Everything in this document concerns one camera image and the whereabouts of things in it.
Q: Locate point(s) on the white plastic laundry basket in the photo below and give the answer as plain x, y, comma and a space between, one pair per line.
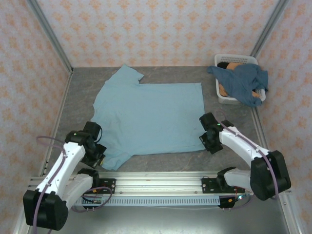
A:
231, 58

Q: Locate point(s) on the aluminium mounting rail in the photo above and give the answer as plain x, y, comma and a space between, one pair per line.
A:
158, 182

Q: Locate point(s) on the dark blue t-shirt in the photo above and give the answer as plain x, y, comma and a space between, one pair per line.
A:
241, 85

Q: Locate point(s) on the aluminium frame post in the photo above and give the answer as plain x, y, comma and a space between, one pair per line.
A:
51, 36
268, 29

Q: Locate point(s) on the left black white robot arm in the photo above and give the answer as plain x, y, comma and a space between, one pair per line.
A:
61, 170

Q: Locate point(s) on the light blue t-shirt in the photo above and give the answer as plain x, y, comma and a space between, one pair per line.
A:
146, 117

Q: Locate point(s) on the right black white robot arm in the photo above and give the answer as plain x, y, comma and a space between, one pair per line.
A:
243, 146

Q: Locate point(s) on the black garment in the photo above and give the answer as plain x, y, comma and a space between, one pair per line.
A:
222, 65

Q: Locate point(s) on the small green circuit board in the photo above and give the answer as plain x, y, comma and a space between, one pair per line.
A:
97, 201

